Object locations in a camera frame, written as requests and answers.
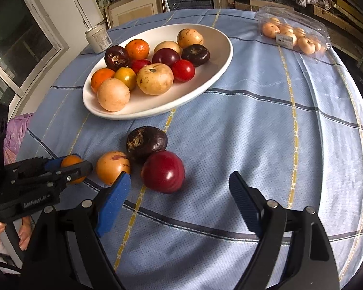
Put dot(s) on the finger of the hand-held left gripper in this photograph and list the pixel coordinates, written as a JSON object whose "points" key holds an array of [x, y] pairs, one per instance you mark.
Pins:
{"points": [[78, 170], [54, 163]]}

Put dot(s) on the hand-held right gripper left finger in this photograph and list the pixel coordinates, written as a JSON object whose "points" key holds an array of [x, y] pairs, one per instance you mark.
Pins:
{"points": [[113, 204]]}

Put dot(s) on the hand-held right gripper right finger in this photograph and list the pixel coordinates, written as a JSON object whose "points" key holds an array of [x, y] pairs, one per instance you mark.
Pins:
{"points": [[245, 202]]}

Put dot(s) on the yellow orange tomato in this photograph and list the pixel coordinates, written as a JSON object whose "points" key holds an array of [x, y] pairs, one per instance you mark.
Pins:
{"points": [[71, 160]]}

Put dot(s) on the pale orange apple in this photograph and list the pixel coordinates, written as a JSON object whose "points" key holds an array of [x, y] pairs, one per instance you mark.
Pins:
{"points": [[110, 166]]}

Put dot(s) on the red plum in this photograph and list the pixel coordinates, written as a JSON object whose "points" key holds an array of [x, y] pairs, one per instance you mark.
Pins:
{"points": [[162, 171], [166, 58]]}

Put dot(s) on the dark purple mangosteen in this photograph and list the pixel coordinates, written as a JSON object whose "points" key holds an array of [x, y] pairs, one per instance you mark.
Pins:
{"points": [[117, 57], [145, 140], [195, 55]]}

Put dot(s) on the smooth pale peach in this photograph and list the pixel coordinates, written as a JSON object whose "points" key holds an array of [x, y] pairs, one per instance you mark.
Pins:
{"points": [[113, 94]]}

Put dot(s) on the orange mandarin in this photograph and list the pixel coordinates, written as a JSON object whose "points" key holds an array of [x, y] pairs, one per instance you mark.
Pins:
{"points": [[101, 78], [137, 49]]}

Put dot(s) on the pale yellow apple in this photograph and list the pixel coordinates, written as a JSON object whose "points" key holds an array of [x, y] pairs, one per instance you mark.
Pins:
{"points": [[154, 79], [166, 46], [190, 38]]}

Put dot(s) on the red cherry tomato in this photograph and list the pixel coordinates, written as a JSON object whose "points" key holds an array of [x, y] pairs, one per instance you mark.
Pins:
{"points": [[139, 65], [183, 70]]}

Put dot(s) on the white plate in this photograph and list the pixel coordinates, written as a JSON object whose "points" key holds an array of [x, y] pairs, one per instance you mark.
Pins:
{"points": [[214, 45]]}

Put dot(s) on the person's left forearm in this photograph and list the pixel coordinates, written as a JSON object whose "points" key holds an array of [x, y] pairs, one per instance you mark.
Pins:
{"points": [[0, 256]]}

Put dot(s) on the purple plastic bag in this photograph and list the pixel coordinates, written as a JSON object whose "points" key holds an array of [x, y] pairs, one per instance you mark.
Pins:
{"points": [[15, 133]]}

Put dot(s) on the blue checked tablecloth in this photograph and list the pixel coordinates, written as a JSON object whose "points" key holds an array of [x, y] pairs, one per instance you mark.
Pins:
{"points": [[275, 127]]}

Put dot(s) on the silver drink can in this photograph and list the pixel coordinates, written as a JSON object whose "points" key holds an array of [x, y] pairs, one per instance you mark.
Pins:
{"points": [[98, 39]]}

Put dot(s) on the white framed window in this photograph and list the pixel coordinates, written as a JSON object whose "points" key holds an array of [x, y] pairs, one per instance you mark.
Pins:
{"points": [[18, 36]]}

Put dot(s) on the group of boxed pale peaches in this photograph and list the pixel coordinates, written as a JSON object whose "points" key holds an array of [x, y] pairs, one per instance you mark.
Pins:
{"points": [[270, 29]]}

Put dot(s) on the clear plastic clamshell box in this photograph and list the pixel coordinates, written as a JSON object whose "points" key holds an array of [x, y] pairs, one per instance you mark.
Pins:
{"points": [[290, 12]]}

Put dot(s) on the stack of wooden frames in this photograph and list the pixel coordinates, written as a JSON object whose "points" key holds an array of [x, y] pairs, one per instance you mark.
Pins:
{"points": [[344, 15]]}

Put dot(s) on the pale wooden picture frame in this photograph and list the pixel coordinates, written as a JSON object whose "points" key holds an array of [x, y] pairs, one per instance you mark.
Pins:
{"points": [[133, 9]]}

